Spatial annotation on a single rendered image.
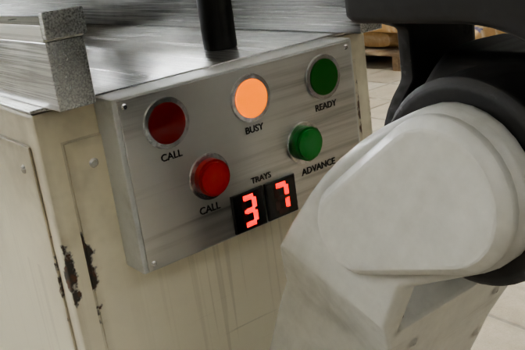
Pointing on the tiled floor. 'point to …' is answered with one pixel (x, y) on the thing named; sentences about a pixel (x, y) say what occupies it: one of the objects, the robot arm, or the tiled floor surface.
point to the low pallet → (383, 55)
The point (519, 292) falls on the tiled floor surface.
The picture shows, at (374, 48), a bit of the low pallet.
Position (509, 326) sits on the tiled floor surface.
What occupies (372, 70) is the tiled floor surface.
